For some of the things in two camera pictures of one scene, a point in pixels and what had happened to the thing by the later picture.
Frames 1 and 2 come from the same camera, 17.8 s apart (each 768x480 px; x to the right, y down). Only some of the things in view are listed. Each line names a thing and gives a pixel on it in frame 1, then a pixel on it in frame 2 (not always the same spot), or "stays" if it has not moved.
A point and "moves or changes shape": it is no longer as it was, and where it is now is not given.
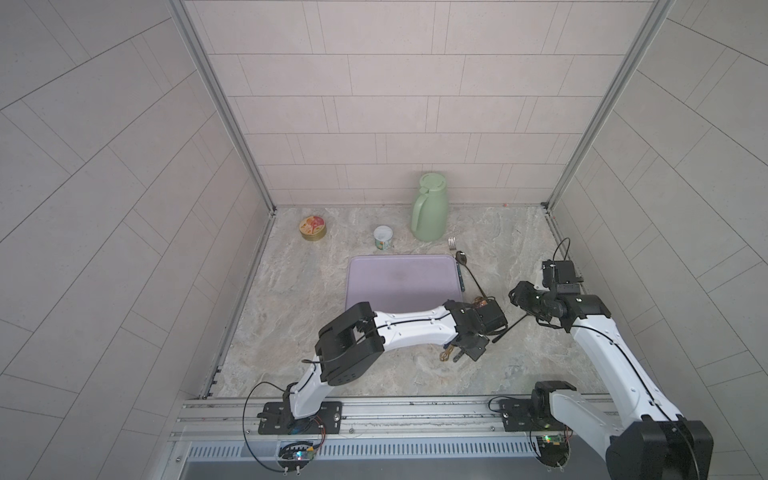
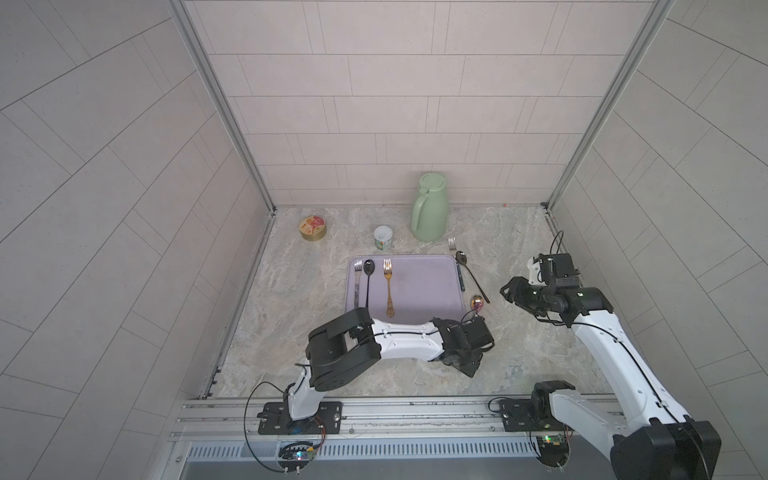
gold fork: (444, 356) moves or changes shape
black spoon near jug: (461, 259) stays
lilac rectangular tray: (400, 282) stays
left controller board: (296, 454) stays
